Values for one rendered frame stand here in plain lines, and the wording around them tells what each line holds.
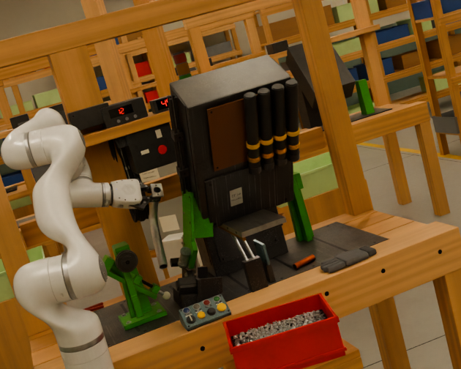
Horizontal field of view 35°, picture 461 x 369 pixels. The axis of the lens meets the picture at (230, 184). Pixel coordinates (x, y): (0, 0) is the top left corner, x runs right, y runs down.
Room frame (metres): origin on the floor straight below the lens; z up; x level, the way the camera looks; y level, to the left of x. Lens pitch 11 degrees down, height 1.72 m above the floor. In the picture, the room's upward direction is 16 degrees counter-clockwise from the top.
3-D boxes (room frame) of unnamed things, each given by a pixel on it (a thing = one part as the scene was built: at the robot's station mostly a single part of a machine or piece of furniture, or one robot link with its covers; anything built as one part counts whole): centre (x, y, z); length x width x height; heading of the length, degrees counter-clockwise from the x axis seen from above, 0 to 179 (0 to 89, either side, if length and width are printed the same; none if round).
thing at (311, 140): (2.89, 0.19, 1.23); 1.30 x 0.05 x 0.09; 106
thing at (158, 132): (2.71, 0.25, 1.42); 0.17 x 0.12 x 0.15; 106
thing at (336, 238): (2.54, 0.09, 0.89); 1.10 x 0.42 x 0.02; 106
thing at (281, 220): (2.46, -0.01, 1.11); 0.39 x 0.16 x 0.03; 16
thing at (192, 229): (2.46, 0.14, 1.17); 0.13 x 0.12 x 0.20; 106
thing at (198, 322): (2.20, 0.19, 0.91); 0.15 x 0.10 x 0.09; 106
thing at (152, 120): (2.79, 0.16, 1.52); 0.90 x 0.25 x 0.04; 106
